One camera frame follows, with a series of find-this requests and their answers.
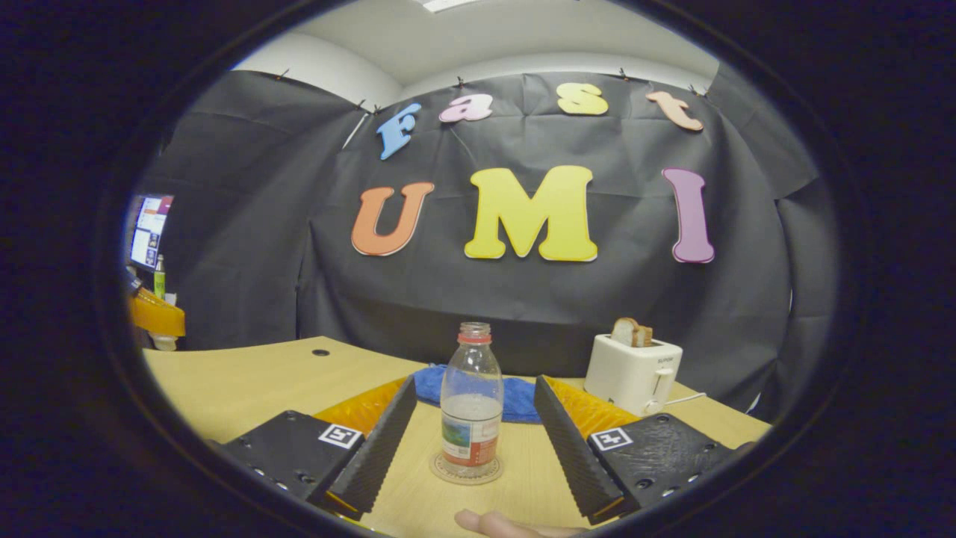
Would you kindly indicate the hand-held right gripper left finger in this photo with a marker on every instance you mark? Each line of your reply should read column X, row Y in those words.
column 377, row 448

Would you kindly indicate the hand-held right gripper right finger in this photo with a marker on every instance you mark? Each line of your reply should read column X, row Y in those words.
column 571, row 448

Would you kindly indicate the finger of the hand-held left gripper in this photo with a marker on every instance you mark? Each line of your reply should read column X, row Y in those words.
column 160, row 317

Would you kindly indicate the round beige coaster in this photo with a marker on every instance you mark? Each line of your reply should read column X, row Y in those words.
column 467, row 476

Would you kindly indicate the clear plastic water bottle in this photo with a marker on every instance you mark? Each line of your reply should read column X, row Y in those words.
column 472, row 403

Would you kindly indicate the green drink bottle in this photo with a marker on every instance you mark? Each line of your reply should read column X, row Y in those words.
column 160, row 280

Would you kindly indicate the blue towel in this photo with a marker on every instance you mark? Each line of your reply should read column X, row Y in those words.
column 519, row 400

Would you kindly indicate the computer monitor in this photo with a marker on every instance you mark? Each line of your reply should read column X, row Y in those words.
column 151, row 232

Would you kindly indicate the white toaster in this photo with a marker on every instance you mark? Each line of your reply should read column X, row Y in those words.
column 631, row 373

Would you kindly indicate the light bread slice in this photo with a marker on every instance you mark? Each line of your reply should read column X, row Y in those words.
column 624, row 332

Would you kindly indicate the ceiling light panel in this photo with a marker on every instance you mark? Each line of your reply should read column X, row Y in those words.
column 447, row 4

